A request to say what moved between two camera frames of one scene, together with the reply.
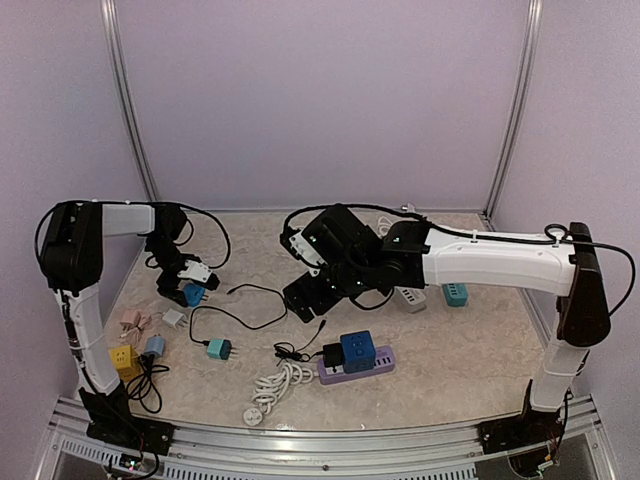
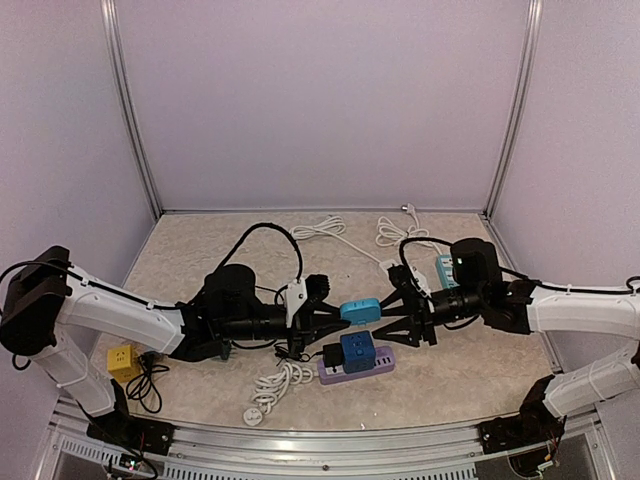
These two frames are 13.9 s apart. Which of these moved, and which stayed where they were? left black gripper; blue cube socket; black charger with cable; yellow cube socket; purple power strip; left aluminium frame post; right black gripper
Moved: left black gripper; right black gripper
Stayed: black charger with cable; left aluminium frame post; purple power strip; yellow cube socket; blue cube socket
